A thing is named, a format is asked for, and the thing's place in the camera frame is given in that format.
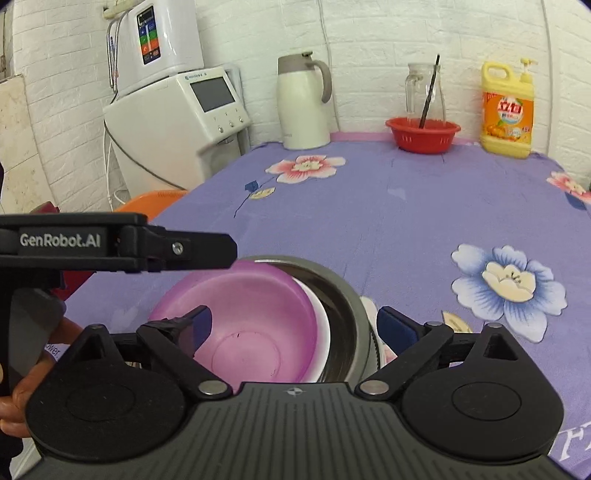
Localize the glass pitcher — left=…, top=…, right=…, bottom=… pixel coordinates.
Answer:
left=405, top=62, right=447, bottom=123

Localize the white wall water purifier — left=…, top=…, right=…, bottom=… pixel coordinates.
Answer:
left=107, top=0, right=205, bottom=97

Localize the white thermos jug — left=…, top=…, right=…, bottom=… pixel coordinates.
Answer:
left=276, top=52, right=333, bottom=151

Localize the purple floral tablecloth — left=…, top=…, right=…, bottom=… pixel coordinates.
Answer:
left=65, top=131, right=591, bottom=480

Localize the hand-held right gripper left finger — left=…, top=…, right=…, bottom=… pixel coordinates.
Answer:
left=78, top=305, right=234, bottom=401

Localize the black stirring stick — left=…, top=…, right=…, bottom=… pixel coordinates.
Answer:
left=419, top=54, right=441, bottom=129

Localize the white ceramic bowl red pattern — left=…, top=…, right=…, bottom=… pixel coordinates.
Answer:
left=294, top=276, right=334, bottom=384

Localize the yellow detergent bottle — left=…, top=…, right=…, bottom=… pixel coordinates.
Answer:
left=480, top=58, right=539, bottom=160

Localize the person's left hand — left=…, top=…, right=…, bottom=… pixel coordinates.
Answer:
left=0, top=316, right=86, bottom=437

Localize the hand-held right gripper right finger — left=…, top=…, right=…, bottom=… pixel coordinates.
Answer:
left=355, top=305, right=525, bottom=401

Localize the red plastic basket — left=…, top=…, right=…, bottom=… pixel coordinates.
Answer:
left=385, top=117, right=461, bottom=154

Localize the white wall cable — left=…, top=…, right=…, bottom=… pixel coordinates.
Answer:
left=318, top=0, right=340, bottom=132

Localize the beige marble slab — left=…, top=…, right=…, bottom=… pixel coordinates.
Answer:
left=0, top=74, right=58, bottom=215

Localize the orange plastic stool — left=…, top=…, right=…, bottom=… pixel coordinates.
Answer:
left=113, top=189, right=190, bottom=222

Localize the white water dispenser machine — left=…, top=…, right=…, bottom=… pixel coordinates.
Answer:
left=102, top=65, right=254, bottom=199

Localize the stainless steel bowl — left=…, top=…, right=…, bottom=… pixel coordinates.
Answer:
left=238, top=255, right=371, bottom=385

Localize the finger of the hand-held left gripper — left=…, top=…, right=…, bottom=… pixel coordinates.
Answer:
left=139, top=225, right=238, bottom=272

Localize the purple plastic bowl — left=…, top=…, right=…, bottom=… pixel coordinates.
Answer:
left=148, top=259, right=319, bottom=386

